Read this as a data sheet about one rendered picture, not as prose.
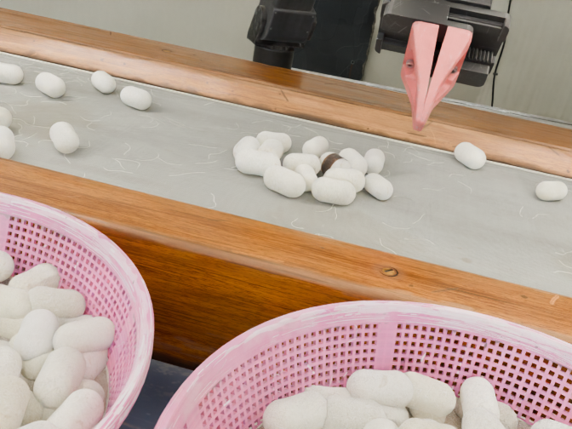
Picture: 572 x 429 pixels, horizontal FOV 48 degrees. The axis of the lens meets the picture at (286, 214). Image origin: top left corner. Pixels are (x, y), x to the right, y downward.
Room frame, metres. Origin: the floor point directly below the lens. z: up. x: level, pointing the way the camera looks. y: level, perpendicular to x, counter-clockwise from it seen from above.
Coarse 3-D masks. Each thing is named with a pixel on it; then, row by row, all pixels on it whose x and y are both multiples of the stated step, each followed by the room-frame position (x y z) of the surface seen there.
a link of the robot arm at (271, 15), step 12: (264, 0) 0.98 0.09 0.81; (276, 0) 0.94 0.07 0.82; (288, 0) 0.94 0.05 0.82; (300, 0) 0.95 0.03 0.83; (312, 0) 0.96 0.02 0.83; (276, 12) 0.94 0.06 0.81; (288, 12) 0.95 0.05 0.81; (300, 12) 0.95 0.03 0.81; (312, 12) 0.96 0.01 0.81; (276, 24) 0.95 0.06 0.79; (288, 24) 0.96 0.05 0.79; (300, 24) 0.96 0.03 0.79; (312, 24) 0.97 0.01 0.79; (264, 36) 0.96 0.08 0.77; (276, 36) 0.96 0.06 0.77; (288, 36) 0.97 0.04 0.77; (300, 36) 0.97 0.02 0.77
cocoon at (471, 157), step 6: (462, 144) 0.63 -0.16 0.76; (468, 144) 0.63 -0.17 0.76; (456, 150) 0.63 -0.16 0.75; (462, 150) 0.62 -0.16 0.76; (468, 150) 0.62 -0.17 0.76; (474, 150) 0.61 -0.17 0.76; (480, 150) 0.61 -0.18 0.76; (456, 156) 0.63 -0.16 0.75; (462, 156) 0.62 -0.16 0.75; (468, 156) 0.61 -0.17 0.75; (474, 156) 0.61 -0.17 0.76; (480, 156) 0.61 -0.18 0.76; (462, 162) 0.62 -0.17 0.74; (468, 162) 0.61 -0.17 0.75; (474, 162) 0.61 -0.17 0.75; (480, 162) 0.61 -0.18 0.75; (474, 168) 0.61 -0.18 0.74
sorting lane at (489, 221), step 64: (128, 128) 0.56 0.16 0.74; (192, 128) 0.59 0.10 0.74; (256, 128) 0.62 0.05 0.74; (320, 128) 0.66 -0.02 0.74; (192, 192) 0.45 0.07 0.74; (256, 192) 0.47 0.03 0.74; (448, 192) 0.54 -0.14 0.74; (512, 192) 0.57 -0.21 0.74; (448, 256) 0.42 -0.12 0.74; (512, 256) 0.43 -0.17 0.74
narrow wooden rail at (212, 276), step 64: (64, 192) 0.36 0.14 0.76; (128, 192) 0.38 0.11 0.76; (128, 256) 0.33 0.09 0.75; (192, 256) 0.32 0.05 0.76; (256, 256) 0.32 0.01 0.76; (320, 256) 0.34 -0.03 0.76; (384, 256) 0.35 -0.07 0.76; (192, 320) 0.32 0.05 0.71; (256, 320) 0.32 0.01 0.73; (512, 320) 0.30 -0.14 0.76
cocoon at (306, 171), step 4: (300, 164) 0.50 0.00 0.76; (304, 164) 0.50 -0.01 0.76; (296, 168) 0.50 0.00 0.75; (300, 168) 0.50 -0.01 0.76; (304, 168) 0.49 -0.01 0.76; (308, 168) 0.49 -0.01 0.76; (296, 172) 0.49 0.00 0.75; (300, 172) 0.49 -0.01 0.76; (304, 172) 0.49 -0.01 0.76; (308, 172) 0.49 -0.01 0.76; (312, 172) 0.49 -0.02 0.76; (304, 176) 0.48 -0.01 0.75; (308, 176) 0.48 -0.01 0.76; (312, 176) 0.48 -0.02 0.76; (316, 176) 0.49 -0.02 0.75; (308, 180) 0.48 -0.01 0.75; (312, 180) 0.48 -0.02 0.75; (308, 184) 0.48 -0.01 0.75; (308, 188) 0.48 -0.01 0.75
